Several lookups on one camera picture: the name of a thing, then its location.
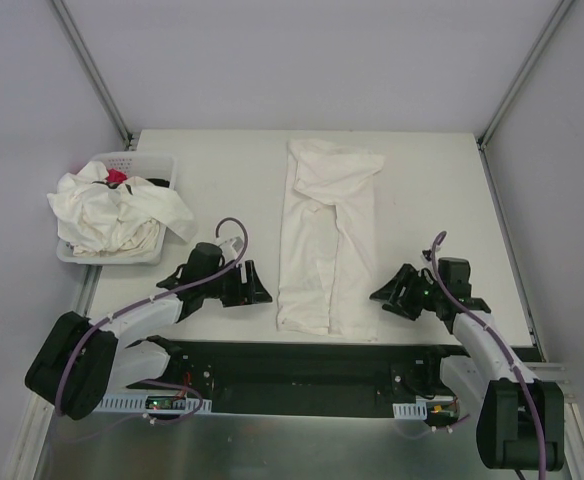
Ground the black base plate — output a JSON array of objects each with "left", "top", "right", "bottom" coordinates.
[{"left": 155, "top": 341, "right": 465, "bottom": 418}]

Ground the right white cable duct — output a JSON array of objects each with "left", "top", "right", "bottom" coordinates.
[{"left": 392, "top": 401, "right": 428, "bottom": 421}]

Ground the right aluminium frame post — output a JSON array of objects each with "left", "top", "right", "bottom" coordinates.
[{"left": 477, "top": 0, "right": 578, "bottom": 151}]

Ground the left white cable duct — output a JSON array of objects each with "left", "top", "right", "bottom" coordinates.
[{"left": 94, "top": 394, "right": 212, "bottom": 416}]

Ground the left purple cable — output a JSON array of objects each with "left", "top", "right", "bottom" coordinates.
[{"left": 54, "top": 217, "right": 250, "bottom": 417}]

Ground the pink t-shirt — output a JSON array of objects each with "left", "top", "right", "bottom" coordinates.
[{"left": 106, "top": 169, "right": 127, "bottom": 184}]

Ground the white cable duct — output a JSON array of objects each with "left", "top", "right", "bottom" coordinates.
[
  {"left": 94, "top": 394, "right": 212, "bottom": 416},
  {"left": 392, "top": 401, "right": 428, "bottom": 421}
]

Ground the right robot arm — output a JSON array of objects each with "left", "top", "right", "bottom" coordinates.
[{"left": 370, "top": 258, "right": 565, "bottom": 474}]

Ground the white red-print t-shirt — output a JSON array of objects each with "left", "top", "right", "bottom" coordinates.
[{"left": 277, "top": 139, "right": 385, "bottom": 341}]

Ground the left aluminium frame post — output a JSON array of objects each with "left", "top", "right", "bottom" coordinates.
[{"left": 47, "top": 0, "right": 133, "bottom": 148}]

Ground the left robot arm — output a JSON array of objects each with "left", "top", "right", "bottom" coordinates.
[{"left": 25, "top": 242, "right": 273, "bottom": 420}]

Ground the white t-shirt pile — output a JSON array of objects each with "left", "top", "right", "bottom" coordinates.
[{"left": 46, "top": 160, "right": 198, "bottom": 259}]

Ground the white plastic laundry basket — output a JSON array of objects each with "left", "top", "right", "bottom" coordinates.
[{"left": 56, "top": 151, "right": 179, "bottom": 265}]

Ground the aluminium frame post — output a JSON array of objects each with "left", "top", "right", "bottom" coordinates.
[
  {"left": 477, "top": 0, "right": 578, "bottom": 151},
  {"left": 47, "top": 0, "right": 133, "bottom": 148}
]

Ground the aluminium front rail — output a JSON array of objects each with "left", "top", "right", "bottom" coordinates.
[{"left": 525, "top": 362, "right": 577, "bottom": 403}]

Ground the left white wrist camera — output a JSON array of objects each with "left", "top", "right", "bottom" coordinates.
[{"left": 218, "top": 237, "right": 244, "bottom": 262}]

